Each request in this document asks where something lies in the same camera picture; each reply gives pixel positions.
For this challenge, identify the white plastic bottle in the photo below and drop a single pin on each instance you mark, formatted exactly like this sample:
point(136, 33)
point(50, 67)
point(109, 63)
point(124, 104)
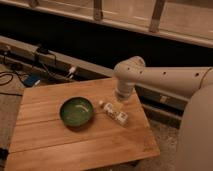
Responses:
point(114, 110)

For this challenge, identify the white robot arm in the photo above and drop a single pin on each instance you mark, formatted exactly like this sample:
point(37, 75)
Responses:
point(189, 88)

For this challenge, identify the green ceramic bowl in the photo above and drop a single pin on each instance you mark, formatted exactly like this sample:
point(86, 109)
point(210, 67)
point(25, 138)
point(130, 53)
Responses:
point(76, 111)

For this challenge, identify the white plug connector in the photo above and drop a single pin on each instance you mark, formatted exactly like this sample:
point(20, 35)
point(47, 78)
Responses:
point(72, 71)

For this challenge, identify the wooden table board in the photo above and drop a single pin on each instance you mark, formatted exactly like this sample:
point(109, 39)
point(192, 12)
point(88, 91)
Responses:
point(41, 142)

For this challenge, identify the black clamp device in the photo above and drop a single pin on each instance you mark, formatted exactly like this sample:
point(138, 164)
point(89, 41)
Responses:
point(45, 51)

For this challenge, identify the blue box on floor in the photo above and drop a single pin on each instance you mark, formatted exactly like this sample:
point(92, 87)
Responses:
point(31, 80)

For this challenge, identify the grey metal rail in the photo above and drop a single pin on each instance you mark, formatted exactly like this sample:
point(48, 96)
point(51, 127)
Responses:
point(26, 52)

